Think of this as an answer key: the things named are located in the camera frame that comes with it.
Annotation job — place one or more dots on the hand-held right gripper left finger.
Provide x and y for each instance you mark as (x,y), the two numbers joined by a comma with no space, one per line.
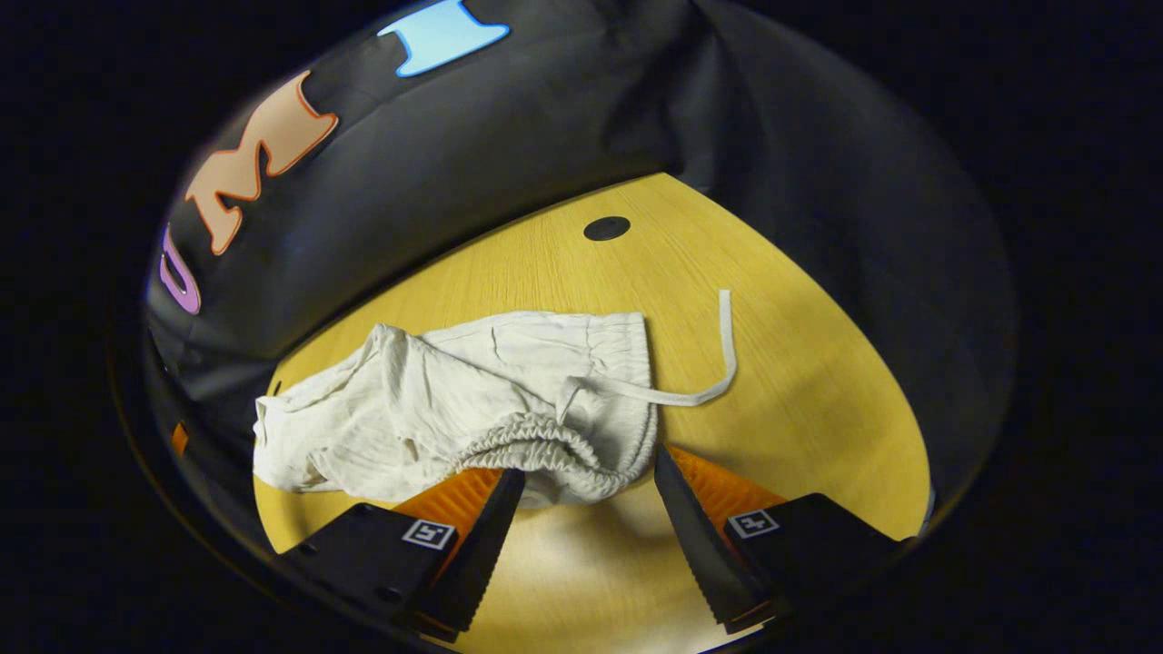
(482,545)

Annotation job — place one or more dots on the black table grommet hole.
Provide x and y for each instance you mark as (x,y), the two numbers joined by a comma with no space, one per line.
(607,228)

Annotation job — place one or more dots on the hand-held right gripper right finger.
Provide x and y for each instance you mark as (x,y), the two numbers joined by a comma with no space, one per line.
(695,536)

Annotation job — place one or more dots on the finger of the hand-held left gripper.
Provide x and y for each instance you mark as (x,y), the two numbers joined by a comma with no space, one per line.
(179,439)

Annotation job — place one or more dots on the white jeans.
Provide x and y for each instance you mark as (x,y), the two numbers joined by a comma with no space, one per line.
(436,409)

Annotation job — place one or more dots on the black backdrop cloth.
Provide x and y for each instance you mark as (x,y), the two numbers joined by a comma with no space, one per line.
(509,163)

